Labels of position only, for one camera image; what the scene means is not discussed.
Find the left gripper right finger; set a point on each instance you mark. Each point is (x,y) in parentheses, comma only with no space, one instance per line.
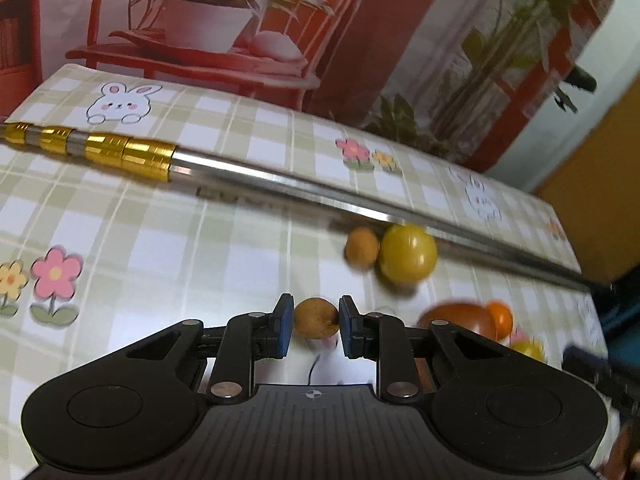
(382,339)

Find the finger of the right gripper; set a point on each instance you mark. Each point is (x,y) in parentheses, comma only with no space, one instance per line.
(578,361)

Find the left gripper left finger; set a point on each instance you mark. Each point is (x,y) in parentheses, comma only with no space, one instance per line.
(246,339)

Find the yellow-green plum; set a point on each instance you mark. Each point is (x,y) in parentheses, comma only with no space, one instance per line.
(408,254)
(530,348)

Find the brown longan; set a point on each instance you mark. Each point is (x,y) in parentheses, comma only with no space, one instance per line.
(361,248)
(316,318)

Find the orange mandarin back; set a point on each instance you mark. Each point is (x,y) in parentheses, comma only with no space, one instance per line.
(503,318)

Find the large dark red apple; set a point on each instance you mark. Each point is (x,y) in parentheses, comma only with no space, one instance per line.
(473,317)

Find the teal curtain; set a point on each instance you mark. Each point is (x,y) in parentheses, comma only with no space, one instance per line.
(618,309)

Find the yellow-green plum by pole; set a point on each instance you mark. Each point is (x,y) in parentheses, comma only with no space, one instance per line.
(408,254)

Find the wooden headboard panel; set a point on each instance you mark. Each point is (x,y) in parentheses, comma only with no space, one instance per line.
(595,193)

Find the checkered bunny tablecloth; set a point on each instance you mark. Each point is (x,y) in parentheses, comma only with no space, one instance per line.
(156,254)

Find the silver gold metal pole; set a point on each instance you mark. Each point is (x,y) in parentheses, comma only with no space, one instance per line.
(165,162)

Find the printed room backdrop cloth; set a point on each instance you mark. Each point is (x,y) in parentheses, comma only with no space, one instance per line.
(458,79)

